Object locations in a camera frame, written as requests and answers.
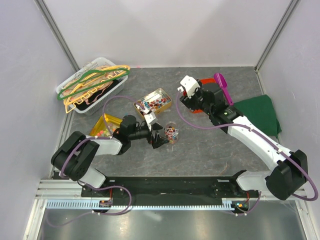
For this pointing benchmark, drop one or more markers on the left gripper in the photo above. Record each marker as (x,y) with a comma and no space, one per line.
(158,140)

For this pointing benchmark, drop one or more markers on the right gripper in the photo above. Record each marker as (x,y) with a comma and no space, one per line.
(189,102)

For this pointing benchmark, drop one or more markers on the clear plastic jar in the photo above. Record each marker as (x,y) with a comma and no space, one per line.
(171,132)

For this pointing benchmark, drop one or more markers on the orange box of lollipops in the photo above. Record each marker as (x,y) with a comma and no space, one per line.
(207,81)

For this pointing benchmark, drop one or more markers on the purple plastic scoop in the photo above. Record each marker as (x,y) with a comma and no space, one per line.
(221,81)

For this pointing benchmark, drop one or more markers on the gold tin lollipops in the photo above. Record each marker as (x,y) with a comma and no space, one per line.
(157,101)

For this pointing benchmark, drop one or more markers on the gold square tin star candies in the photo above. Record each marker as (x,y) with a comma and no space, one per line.
(104,127)

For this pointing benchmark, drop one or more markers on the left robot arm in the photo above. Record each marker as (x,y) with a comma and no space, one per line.
(74,157)

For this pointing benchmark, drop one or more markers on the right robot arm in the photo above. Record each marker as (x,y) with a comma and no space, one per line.
(287,170)

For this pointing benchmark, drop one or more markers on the green cloth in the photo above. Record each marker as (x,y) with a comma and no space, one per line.
(261,113)

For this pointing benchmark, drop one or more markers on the orange wavy clothes hanger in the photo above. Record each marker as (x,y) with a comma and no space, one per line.
(85,95)

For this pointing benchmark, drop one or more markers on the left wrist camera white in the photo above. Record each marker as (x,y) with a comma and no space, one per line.
(150,119)

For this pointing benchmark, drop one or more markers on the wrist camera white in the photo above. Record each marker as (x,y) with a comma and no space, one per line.
(188,85)
(150,119)

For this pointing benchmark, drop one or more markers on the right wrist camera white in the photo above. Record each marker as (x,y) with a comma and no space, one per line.
(188,85)

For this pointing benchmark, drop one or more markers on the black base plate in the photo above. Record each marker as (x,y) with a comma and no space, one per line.
(181,189)

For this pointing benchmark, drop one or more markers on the grey cable duct rail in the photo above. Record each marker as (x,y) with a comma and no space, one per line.
(96,204)

